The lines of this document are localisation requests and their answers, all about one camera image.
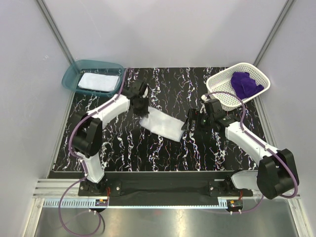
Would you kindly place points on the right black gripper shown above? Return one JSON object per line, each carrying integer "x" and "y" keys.
{"x": 194, "y": 114}

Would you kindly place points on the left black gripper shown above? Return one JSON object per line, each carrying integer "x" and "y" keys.
{"x": 144, "y": 111}

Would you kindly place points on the light blue towel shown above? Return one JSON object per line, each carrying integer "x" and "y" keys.
{"x": 160, "y": 123}

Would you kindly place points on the white towel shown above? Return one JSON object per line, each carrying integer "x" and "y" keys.
{"x": 98, "y": 82}

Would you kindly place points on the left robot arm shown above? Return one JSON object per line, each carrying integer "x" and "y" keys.
{"x": 87, "y": 136}

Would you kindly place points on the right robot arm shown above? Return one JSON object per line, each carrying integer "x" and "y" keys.
{"x": 276, "y": 173}

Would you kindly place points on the teal plastic basin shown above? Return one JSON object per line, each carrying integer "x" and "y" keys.
{"x": 76, "y": 70}

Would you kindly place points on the purple towel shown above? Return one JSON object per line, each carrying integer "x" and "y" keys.
{"x": 244, "y": 86}

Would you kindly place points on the white plastic basket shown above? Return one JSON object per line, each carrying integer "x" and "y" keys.
{"x": 219, "y": 85}

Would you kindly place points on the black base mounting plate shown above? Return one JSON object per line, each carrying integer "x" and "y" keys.
{"x": 165, "y": 185}

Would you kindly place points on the right small circuit board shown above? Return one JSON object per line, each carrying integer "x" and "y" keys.
{"x": 236, "y": 204}

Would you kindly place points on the small circuit board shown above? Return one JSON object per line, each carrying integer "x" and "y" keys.
{"x": 236, "y": 204}
{"x": 101, "y": 202}

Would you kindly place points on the left small circuit board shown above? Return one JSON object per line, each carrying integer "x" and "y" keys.
{"x": 101, "y": 202}

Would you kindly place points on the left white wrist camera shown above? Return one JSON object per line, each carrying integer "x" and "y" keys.
{"x": 146, "y": 92}

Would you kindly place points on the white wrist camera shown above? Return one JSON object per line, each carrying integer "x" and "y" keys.
{"x": 203, "y": 99}
{"x": 146, "y": 92}

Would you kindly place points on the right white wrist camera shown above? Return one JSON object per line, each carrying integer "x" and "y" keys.
{"x": 203, "y": 99}

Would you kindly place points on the left aluminium frame post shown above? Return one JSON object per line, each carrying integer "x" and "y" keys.
{"x": 54, "y": 29}

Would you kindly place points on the aluminium frame post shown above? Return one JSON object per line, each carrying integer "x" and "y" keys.
{"x": 275, "y": 28}
{"x": 54, "y": 29}

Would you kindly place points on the white slotted cable duct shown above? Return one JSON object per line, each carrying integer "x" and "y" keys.
{"x": 118, "y": 203}

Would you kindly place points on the right aluminium frame post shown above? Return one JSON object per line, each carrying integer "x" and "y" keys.
{"x": 275, "y": 28}

